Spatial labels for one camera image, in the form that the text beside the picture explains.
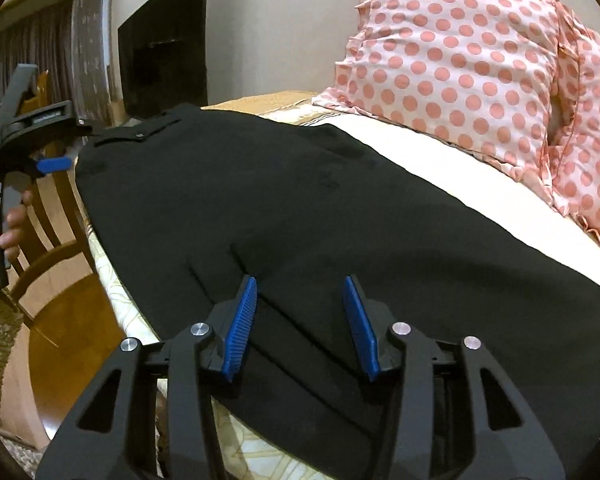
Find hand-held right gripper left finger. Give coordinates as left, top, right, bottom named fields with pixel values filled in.
left=35, top=275, right=258, bottom=480

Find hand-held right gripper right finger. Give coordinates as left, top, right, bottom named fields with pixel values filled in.
left=343, top=275, right=566, bottom=480

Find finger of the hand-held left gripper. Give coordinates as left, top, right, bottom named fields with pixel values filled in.
left=11, top=152, right=74, bottom=182
left=26, top=102, right=94, bottom=133

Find black pants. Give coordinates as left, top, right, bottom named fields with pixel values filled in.
left=74, top=102, right=600, bottom=477

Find person's left hand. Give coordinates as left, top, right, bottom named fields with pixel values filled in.
left=0, top=184, right=34, bottom=261

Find brown curtain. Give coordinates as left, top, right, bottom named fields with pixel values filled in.
left=0, top=4, right=77, bottom=111

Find wooden slat-back chair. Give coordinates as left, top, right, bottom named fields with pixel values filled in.
left=0, top=152, right=128, bottom=363

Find woven straw mat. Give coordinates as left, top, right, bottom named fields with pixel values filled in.
left=0, top=297, right=32, bottom=413

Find brown cardboard box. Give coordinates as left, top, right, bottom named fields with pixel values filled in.
left=0, top=327, right=55, bottom=455

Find pink polka-dot ruffled pillow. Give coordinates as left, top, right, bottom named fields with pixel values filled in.
left=542, top=0, right=600, bottom=267
left=311, top=0, right=570, bottom=182

